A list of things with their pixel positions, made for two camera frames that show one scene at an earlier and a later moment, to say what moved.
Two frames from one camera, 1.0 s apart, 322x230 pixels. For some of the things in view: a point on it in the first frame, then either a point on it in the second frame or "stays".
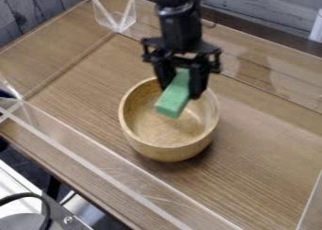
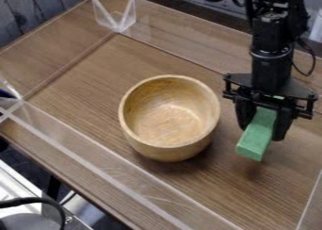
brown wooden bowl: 158,137 stays
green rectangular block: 177,95 → 257,139
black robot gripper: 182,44 → 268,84
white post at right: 316,30 stays
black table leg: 54,188 stays
